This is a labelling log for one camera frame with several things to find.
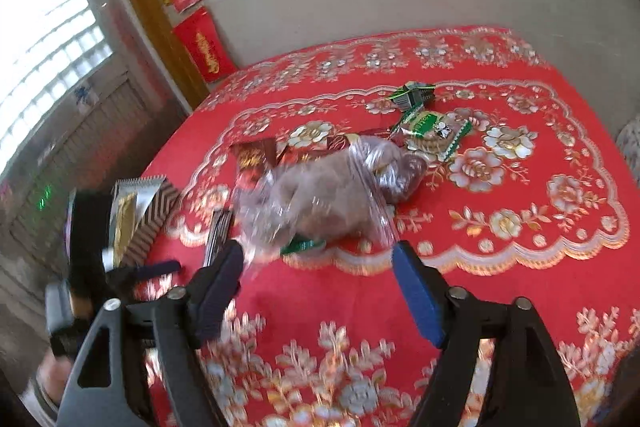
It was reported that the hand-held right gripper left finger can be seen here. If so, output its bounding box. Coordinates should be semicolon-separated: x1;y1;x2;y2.
55;239;246;427

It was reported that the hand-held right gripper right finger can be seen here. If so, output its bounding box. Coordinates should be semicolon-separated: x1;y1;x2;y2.
392;241;581;427

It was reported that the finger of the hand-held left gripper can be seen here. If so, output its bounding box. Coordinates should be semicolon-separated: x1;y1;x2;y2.
107;259;182;292

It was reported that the brown striped gift box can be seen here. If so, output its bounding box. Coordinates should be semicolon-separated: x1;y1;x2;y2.
110;175;182;269

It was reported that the red gold-print snack packet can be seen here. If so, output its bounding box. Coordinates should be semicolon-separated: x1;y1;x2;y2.
231;139;281;196

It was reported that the clear bag of brown snacks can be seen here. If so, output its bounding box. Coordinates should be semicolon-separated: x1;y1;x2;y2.
234;136;431;269

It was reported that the green and white snack packet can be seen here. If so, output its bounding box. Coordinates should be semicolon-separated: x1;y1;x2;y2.
389;106;474;164

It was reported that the person's left forearm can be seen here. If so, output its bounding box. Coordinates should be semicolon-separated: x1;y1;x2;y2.
25;347;77;423

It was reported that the dark striped snack packet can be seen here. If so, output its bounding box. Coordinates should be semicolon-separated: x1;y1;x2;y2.
202;208;235;269

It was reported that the small green snack packet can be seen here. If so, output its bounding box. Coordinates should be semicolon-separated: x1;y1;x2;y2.
279;237;327;256

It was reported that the red floral tablecloth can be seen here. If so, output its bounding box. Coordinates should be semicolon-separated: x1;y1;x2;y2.
131;26;632;427

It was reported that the dark red snack packet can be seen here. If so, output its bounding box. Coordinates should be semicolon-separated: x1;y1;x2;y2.
280;133;362;164

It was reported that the window with blinds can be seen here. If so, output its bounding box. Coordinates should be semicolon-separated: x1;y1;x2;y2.
0;0;116;178

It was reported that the dark green snack packet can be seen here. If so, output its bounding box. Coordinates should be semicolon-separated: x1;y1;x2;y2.
390;81;437;111

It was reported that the small red paper banner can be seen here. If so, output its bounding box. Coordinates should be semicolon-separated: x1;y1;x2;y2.
172;7;239;84

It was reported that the wooden door frame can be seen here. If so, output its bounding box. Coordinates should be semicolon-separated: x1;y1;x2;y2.
95;0;211;114

